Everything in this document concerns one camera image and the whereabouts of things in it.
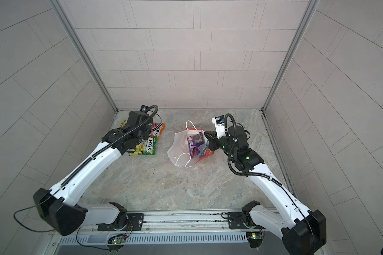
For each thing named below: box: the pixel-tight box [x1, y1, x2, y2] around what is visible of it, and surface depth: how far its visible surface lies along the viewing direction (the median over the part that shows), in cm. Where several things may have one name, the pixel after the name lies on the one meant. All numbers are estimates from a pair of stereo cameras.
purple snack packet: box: [186, 132, 205, 159], surface depth 89 cm
